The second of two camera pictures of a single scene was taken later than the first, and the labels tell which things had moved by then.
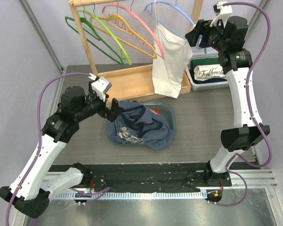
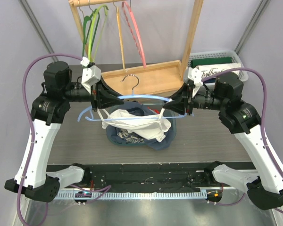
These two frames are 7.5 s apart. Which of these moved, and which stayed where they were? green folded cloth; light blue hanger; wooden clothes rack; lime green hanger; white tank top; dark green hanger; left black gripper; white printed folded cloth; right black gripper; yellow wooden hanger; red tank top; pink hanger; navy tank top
Moved: right black gripper; dark green hanger; yellow wooden hanger; white tank top; left black gripper; lime green hanger; pink hanger; light blue hanger
Stayed: navy tank top; white printed folded cloth; wooden clothes rack; red tank top; green folded cloth
